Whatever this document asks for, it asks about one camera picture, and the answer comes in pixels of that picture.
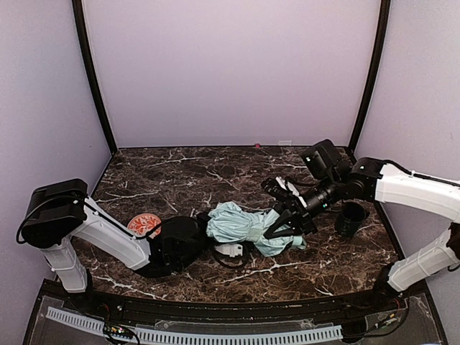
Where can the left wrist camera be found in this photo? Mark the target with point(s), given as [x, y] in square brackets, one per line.
[229, 250]

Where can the mint green folding umbrella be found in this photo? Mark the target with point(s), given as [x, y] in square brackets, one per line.
[229, 224]

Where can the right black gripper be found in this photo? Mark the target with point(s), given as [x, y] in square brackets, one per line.
[298, 214]

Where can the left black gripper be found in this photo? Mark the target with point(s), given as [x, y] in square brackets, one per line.
[203, 224]

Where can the black frame post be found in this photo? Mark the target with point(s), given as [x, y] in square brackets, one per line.
[85, 50]
[374, 66]

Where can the orange patterned ceramic bowl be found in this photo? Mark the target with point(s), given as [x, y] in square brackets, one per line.
[143, 223]

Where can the left black frame post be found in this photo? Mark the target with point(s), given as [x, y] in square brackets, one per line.
[85, 50]

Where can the black front table rail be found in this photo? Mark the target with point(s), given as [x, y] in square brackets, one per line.
[134, 310]

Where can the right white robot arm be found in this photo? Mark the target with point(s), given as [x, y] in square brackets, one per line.
[370, 179]

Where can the right black frame post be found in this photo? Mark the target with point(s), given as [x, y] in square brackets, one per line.
[374, 66]

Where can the dark green ceramic cup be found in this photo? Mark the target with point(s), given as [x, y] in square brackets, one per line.
[349, 219]

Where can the white slotted cable duct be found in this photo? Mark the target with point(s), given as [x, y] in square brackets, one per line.
[192, 335]

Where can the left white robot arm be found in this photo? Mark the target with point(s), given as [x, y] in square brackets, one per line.
[58, 212]

